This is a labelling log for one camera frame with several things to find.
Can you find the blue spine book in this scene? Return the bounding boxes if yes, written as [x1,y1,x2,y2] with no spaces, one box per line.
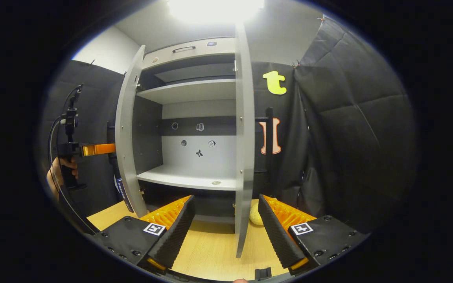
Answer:
[114,177,134,213]

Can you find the grey cabinet drawer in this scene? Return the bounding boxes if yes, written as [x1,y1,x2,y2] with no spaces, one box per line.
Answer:
[142,38,236,71]

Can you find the ceiling light panel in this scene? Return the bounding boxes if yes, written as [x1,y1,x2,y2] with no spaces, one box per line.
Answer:
[168,0,264,24]

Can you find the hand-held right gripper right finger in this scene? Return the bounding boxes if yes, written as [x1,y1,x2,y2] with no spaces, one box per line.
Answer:
[258,194,368,276]

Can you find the grey double-door shoe cabinet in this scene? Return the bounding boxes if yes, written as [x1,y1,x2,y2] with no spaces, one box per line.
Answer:
[114,37,255,226]

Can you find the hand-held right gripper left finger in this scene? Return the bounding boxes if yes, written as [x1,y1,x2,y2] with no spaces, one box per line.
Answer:
[93,195,196,274]

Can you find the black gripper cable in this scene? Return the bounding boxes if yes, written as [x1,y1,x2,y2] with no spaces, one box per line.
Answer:
[47,85,98,235]

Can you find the black backdrop cloth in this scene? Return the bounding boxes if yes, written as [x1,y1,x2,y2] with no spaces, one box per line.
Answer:
[40,16,420,232]

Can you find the grey cabinet door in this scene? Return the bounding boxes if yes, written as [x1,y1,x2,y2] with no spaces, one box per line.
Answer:
[234,24,273,259]
[107,45,148,219]

